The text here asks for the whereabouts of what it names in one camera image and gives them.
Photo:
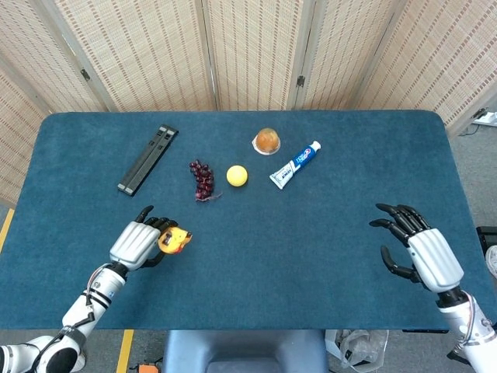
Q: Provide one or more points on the black folding stand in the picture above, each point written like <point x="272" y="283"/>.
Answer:
<point x="147" y="165"/>

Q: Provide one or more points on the blue table cloth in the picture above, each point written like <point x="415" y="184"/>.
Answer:
<point x="248" y="272"/>

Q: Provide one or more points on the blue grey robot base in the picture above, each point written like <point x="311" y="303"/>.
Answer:
<point x="244" y="351"/>

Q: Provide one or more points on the clear plastic bag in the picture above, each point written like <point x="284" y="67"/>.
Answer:
<point x="359" y="347"/>

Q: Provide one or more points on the dark red grape bunch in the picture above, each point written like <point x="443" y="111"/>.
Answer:
<point x="204" y="179"/>

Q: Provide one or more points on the yellow tape measure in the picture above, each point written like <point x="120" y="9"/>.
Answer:
<point x="174" y="241"/>

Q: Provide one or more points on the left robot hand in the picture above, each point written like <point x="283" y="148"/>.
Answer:
<point x="141" y="242"/>

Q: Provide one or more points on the white power strip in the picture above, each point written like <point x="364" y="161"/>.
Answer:
<point x="487" y="117"/>

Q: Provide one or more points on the orange device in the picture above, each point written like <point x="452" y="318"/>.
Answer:
<point x="144" y="367"/>

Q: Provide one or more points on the black box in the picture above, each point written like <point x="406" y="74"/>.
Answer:
<point x="487" y="239"/>

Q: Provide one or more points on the orange jelly cup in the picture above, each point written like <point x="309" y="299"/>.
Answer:
<point x="267" y="141"/>

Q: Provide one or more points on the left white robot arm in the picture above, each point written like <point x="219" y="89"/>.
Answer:
<point x="74" y="314"/>

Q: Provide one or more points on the white blue toothpaste tube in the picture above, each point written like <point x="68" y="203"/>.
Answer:
<point x="295" y="164"/>

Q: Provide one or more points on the yellow ball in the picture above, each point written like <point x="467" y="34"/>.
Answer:
<point x="237" y="176"/>

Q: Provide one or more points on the bamboo folding screen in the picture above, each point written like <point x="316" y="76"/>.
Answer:
<point x="248" y="50"/>

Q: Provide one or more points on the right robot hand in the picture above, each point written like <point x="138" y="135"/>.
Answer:
<point x="423" y="248"/>

